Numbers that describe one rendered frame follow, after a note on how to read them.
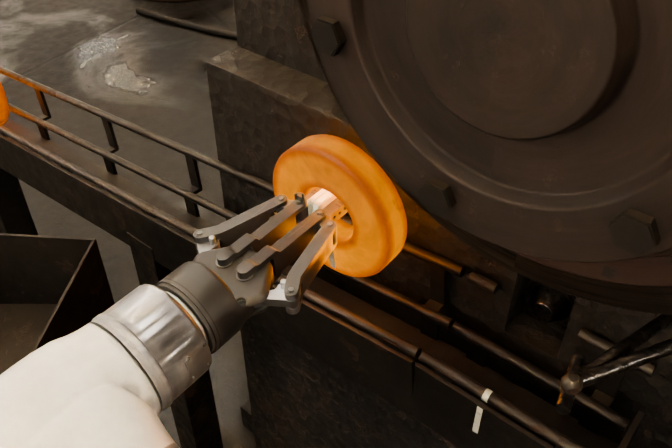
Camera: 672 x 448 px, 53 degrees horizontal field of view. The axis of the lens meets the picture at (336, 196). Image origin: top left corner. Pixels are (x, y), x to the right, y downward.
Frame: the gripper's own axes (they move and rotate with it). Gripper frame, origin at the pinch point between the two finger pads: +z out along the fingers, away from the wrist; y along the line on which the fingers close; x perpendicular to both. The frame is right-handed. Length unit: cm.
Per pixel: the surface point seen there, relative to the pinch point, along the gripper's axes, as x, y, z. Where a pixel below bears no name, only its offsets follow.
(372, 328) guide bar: -13.3, 6.5, -2.5
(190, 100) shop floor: -88, -145, 88
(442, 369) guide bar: -12.9, 15.2, -2.6
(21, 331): -23.0, -32.7, -23.8
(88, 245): -12.4, -27.5, -14.0
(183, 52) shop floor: -89, -177, 112
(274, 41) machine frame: 5.1, -20.5, 13.5
